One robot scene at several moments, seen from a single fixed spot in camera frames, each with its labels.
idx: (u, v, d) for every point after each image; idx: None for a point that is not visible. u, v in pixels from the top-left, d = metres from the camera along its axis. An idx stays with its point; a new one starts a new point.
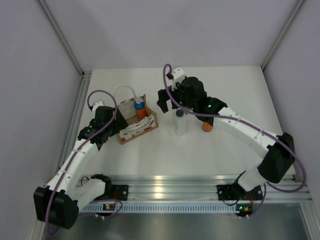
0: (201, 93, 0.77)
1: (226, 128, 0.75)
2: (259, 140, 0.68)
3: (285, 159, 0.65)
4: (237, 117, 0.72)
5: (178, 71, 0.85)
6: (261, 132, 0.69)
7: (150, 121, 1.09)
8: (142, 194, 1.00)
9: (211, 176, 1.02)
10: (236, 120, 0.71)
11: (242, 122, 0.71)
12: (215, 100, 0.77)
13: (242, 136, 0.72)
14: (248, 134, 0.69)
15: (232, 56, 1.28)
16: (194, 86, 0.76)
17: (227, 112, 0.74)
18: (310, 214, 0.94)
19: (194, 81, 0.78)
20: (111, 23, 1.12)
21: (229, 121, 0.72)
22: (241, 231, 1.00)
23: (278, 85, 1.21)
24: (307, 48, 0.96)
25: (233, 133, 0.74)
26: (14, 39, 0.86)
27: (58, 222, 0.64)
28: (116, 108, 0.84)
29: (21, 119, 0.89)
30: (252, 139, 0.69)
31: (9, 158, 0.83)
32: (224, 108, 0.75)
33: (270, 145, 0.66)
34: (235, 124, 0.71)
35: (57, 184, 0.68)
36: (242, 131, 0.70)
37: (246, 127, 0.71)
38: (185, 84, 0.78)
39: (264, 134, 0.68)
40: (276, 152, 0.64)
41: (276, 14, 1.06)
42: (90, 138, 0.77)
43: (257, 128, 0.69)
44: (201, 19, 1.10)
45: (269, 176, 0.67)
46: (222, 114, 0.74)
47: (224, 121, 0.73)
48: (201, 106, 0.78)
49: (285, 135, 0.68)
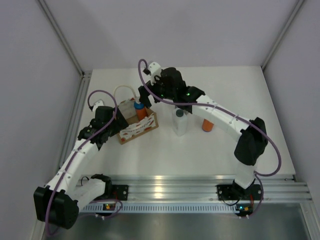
0: (179, 82, 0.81)
1: (205, 116, 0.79)
2: (234, 124, 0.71)
3: (258, 141, 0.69)
4: (214, 104, 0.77)
5: (154, 65, 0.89)
6: (235, 117, 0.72)
7: (150, 121, 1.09)
8: (142, 194, 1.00)
9: (211, 176, 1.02)
10: (213, 107, 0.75)
11: (218, 109, 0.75)
12: (193, 89, 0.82)
13: (219, 122, 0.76)
14: (224, 119, 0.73)
15: (232, 56, 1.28)
16: (172, 75, 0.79)
17: (205, 100, 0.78)
18: (309, 214, 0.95)
19: (171, 70, 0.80)
20: (111, 23, 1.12)
21: (206, 108, 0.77)
22: (241, 231, 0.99)
23: (278, 85, 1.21)
24: (307, 47, 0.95)
25: (211, 120, 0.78)
26: (14, 39, 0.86)
27: (58, 221, 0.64)
28: (116, 108, 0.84)
29: (20, 119, 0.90)
30: (227, 124, 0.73)
31: (9, 159, 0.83)
32: (202, 96, 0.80)
33: (243, 128, 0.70)
34: (211, 110, 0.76)
35: (57, 184, 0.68)
36: (218, 117, 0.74)
37: (222, 113, 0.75)
38: (163, 74, 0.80)
39: (238, 119, 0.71)
40: (247, 134, 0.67)
41: (276, 13, 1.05)
42: (90, 138, 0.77)
43: (231, 114, 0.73)
44: (201, 19, 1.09)
45: (244, 157, 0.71)
46: (199, 102, 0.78)
47: (202, 108, 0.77)
48: (180, 94, 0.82)
49: (258, 120, 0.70)
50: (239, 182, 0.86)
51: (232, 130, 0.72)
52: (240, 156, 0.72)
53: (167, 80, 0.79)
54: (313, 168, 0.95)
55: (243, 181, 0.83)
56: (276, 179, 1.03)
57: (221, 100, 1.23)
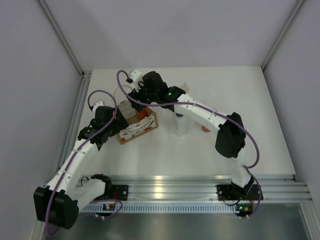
0: (160, 84, 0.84)
1: (186, 114, 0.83)
2: (212, 120, 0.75)
3: (236, 135, 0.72)
4: (193, 101, 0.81)
5: (136, 73, 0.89)
6: (214, 114, 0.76)
7: (150, 121, 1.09)
8: (142, 194, 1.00)
9: (211, 176, 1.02)
10: (192, 104, 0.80)
11: (197, 106, 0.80)
12: (174, 88, 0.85)
13: (199, 119, 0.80)
14: (203, 115, 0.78)
15: (232, 56, 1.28)
16: (153, 78, 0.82)
17: (185, 98, 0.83)
18: (310, 214, 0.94)
19: (153, 74, 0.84)
20: (111, 23, 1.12)
21: (187, 106, 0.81)
22: (241, 231, 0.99)
23: (278, 85, 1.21)
24: (307, 47, 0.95)
25: (192, 117, 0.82)
26: (13, 39, 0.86)
27: (58, 221, 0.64)
28: (116, 108, 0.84)
29: (20, 119, 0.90)
30: (206, 120, 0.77)
31: (9, 159, 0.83)
32: (182, 95, 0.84)
33: (221, 123, 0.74)
34: (192, 108, 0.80)
35: (57, 184, 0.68)
36: (197, 114, 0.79)
37: (201, 110, 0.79)
38: (144, 77, 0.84)
39: (216, 115, 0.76)
40: (225, 128, 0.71)
41: (276, 13, 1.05)
42: (90, 138, 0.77)
43: (209, 110, 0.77)
44: (201, 19, 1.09)
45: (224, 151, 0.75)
46: (180, 100, 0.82)
47: (183, 106, 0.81)
48: (163, 94, 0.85)
49: (234, 115, 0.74)
50: (236, 181, 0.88)
51: (211, 125, 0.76)
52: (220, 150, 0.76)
53: (149, 82, 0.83)
54: (313, 168, 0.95)
55: (239, 179, 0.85)
56: (276, 179, 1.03)
57: (221, 100, 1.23)
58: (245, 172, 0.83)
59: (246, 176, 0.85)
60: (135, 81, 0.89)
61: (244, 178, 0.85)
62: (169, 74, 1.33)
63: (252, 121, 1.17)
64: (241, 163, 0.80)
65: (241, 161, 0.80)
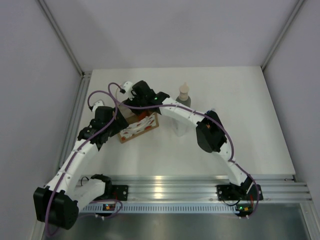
0: (147, 90, 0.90)
1: (171, 115, 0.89)
2: (191, 118, 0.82)
3: (215, 131, 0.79)
4: (176, 103, 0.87)
5: (128, 84, 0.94)
6: (193, 112, 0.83)
7: (150, 120, 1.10)
8: (142, 194, 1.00)
9: (211, 176, 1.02)
10: (175, 106, 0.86)
11: (179, 107, 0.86)
12: (161, 94, 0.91)
13: (181, 118, 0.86)
14: (184, 115, 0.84)
15: (232, 56, 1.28)
16: (140, 86, 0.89)
17: (169, 101, 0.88)
18: (309, 214, 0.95)
19: (141, 83, 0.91)
20: (110, 23, 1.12)
21: (170, 108, 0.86)
22: (241, 231, 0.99)
23: (278, 85, 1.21)
24: (307, 48, 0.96)
25: (176, 117, 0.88)
26: (13, 39, 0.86)
27: (57, 222, 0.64)
28: (116, 108, 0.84)
29: (20, 119, 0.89)
30: (186, 119, 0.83)
31: (9, 158, 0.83)
32: (167, 98, 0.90)
33: (199, 121, 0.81)
34: (174, 109, 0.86)
35: (57, 184, 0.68)
36: (179, 114, 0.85)
37: (182, 110, 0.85)
38: (133, 87, 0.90)
39: (195, 114, 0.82)
40: (202, 125, 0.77)
41: (276, 13, 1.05)
42: (90, 138, 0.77)
43: (189, 110, 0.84)
44: (200, 19, 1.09)
45: (205, 146, 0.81)
46: (164, 103, 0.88)
47: (166, 108, 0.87)
48: (150, 99, 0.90)
49: (211, 113, 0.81)
50: (233, 180, 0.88)
51: (191, 124, 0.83)
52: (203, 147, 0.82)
53: (137, 91, 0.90)
54: (313, 168, 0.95)
55: (234, 177, 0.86)
56: (276, 179, 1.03)
57: (221, 99, 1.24)
58: (237, 169, 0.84)
59: (241, 175, 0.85)
60: (128, 91, 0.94)
61: (239, 176, 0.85)
62: (169, 74, 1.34)
63: (252, 121, 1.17)
64: (227, 158, 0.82)
65: (226, 156, 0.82)
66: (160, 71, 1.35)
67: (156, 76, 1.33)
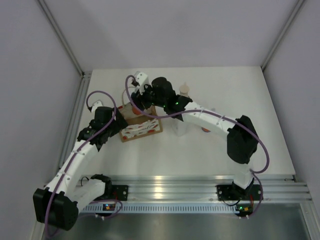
0: (170, 92, 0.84)
1: (195, 121, 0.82)
2: (221, 125, 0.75)
3: (248, 139, 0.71)
4: (201, 108, 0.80)
5: (142, 76, 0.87)
6: (222, 118, 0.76)
7: (153, 124, 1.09)
8: (142, 194, 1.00)
9: (211, 176, 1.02)
10: (200, 111, 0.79)
11: (205, 112, 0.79)
12: (182, 98, 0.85)
13: (207, 125, 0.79)
14: (211, 121, 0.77)
15: (233, 56, 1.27)
16: (164, 86, 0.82)
17: (193, 106, 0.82)
18: (310, 214, 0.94)
19: (163, 81, 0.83)
20: (110, 23, 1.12)
21: (194, 113, 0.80)
22: (241, 230, 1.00)
23: (277, 85, 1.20)
24: (307, 48, 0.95)
25: (200, 124, 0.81)
26: (13, 40, 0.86)
27: (57, 223, 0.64)
28: (116, 108, 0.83)
29: (20, 120, 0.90)
30: (214, 125, 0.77)
31: (9, 159, 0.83)
32: (189, 103, 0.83)
33: (230, 127, 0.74)
34: (199, 115, 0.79)
35: (57, 185, 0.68)
36: (206, 120, 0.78)
37: (209, 116, 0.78)
38: (154, 84, 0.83)
39: (224, 119, 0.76)
40: (234, 132, 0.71)
41: (277, 13, 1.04)
42: (89, 139, 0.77)
43: (217, 115, 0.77)
44: (200, 19, 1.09)
45: (238, 156, 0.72)
46: (187, 109, 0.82)
47: (190, 114, 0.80)
48: (171, 104, 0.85)
49: (244, 118, 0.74)
50: (238, 182, 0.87)
51: (222, 131, 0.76)
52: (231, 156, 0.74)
53: (158, 90, 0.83)
54: (312, 168, 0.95)
55: (242, 181, 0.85)
56: (275, 179, 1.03)
57: (221, 99, 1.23)
58: (249, 174, 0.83)
59: (249, 179, 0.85)
60: (142, 84, 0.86)
61: (248, 180, 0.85)
62: (169, 74, 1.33)
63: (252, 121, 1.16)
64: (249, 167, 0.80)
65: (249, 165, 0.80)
66: (159, 71, 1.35)
67: (155, 76, 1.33)
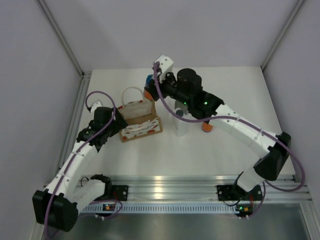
0: (198, 89, 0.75)
1: (225, 128, 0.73)
2: (259, 141, 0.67)
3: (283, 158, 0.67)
4: (236, 116, 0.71)
5: (166, 62, 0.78)
6: (261, 132, 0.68)
7: (153, 124, 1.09)
8: (142, 194, 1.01)
9: (211, 176, 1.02)
10: (236, 120, 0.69)
11: (241, 122, 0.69)
12: (211, 96, 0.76)
13: (240, 136, 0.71)
14: (248, 134, 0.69)
15: (233, 56, 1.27)
16: (193, 82, 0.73)
17: (224, 111, 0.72)
18: (309, 214, 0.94)
19: (192, 75, 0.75)
20: (110, 23, 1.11)
21: (228, 120, 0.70)
22: (240, 230, 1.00)
23: (277, 85, 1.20)
24: (307, 48, 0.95)
25: (232, 132, 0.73)
26: (12, 41, 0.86)
27: (57, 224, 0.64)
28: (115, 108, 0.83)
29: (21, 121, 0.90)
30: (251, 139, 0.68)
31: (9, 160, 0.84)
32: (220, 105, 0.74)
33: (270, 145, 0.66)
34: (234, 123, 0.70)
35: (56, 187, 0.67)
36: (242, 131, 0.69)
37: (245, 127, 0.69)
38: (181, 77, 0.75)
39: (264, 134, 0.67)
40: (276, 154, 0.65)
41: (277, 13, 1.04)
42: (89, 140, 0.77)
43: (256, 128, 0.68)
44: (200, 19, 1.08)
45: (264, 173, 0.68)
46: (219, 113, 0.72)
47: (223, 121, 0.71)
48: (197, 103, 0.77)
49: (284, 135, 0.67)
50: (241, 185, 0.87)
51: (259, 147, 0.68)
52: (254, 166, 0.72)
53: (186, 85, 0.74)
54: (312, 169, 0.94)
55: (247, 186, 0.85)
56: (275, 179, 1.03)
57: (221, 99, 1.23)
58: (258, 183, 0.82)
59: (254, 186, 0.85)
60: (164, 71, 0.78)
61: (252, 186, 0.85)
62: None
63: (253, 122, 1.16)
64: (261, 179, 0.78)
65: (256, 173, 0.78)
66: None
67: None
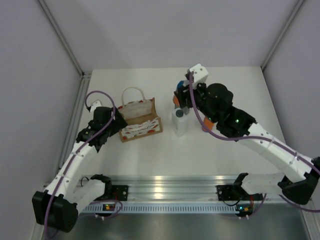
0: (230, 106, 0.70)
1: (256, 148, 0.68)
2: (295, 166, 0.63)
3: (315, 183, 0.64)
4: (270, 137, 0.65)
5: (200, 72, 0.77)
6: (296, 157, 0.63)
7: (153, 124, 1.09)
8: (142, 194, 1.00)
9: (211, 176, 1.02)
10: (270, 142, 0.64)
11: (276, 144, 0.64)
12: (242, 112, 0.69)
13: (273, 158, 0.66)
14: (283, 158, 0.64)
15: (233, 56, 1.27)
16: (224, 98, 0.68)
17: (258, 131, 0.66)
18: (309, 214, 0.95)
19: (223, 91, 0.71)
20: (110, 23, 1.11)
21: (261, 141, 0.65)
22: (240, 230, 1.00)
23: (277, 85, 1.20)
24: (307, 47, 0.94)
25: (263, 153, 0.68)
26: (12, 41, 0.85)
27: (57, 225, 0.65)
28: (114, 108, 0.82)
29: (20, 121, 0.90)
30: (286, 163, 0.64)
31: (9, 160, 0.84)
32: (253, 124, 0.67)
33: (306, 172, 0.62)
34: (268, 145, 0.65)
35: (55, 188, 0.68)
36: (276, 154, 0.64)
37: (280, 150, 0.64)
38: (210, 92, 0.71)
39: (300, 159, 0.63)
40: (312, 181, 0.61)
41: (277, 13, 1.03)
42: (88, 140, 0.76)
43: (292, 152, 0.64)
44: (200, 19, 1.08)
45: (294, 196, 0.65)
46: (252, 133, 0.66)
47: (256, 141, 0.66)
48: (228, 120, 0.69)
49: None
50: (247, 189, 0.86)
51: (293, 172, 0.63)
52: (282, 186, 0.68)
53: (216, 101, 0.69)
54: None
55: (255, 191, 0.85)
56: None
57: None
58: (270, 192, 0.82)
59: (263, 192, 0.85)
60: (196, 80, 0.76)
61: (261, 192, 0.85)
62: (168, 75, 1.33)
63: None
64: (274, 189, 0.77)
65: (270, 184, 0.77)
66: (159, 71, 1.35)
67: (155, 76, 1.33)
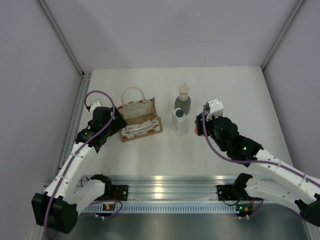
0: (237, 135, 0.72)
1: (266, 173, 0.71)
2: (305, 187, 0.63)
3: None
4: (277, 161, 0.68)
5: (217, 105, 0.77)
6: (305, 179, 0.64)
7: (153, 124, 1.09)
8: (142, 194, 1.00)
9: (211, 176, 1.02)
10: (277, 165, 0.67)
11: (282, 168, 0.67)
12: (249, 140, 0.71)
13: (283, 181, 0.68)
14: (291, 180, 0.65)
15: (233, 56, 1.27)
16: (230, 130, 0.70)
17: (266, 155, 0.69)
18: None
19: (228, 123, 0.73)
20: (110, 23, 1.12)
21: (268, 165, 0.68)
22: (240, 230, 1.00)
23: (277, 85, 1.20)
24: (307, 48, 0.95)
25: (273, 177, 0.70)
26: (12, 41, 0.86)
27: (57, 226, 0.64)
28: (114, 108, 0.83)
29: (20, 121, 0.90)
30: (295, 185, 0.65)
31: (9, 160, 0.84)
32: (260, 150, 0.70)
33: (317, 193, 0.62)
34: (275, 169, 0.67)
35: (55, 190, 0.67)
36: (284, 177, 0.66)
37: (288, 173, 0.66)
38: (217, 126, 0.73)
39: (309, 181, 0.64)
40: None
41: (277, 13, 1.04)
42: (88, 141, 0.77)
43: (300, 174, 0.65)
44: (200, 19, 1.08)
45: (310, 217, 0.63)
46: (259, 158, 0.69)
47: (263, 166, 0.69)
48: (236, 149, 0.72)
49: None
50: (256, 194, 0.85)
51: (304, 194, 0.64)
52: (301, 206, 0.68)
53: (223, 133, 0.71)
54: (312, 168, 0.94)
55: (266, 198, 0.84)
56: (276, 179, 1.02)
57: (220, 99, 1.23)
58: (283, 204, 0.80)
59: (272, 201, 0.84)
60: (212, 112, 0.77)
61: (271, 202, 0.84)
62: (168, 75, 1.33)
63: (253, 122, 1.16)
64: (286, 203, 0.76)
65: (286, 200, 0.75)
66: (159, 71, 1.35)
67: (155, 76, 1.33)
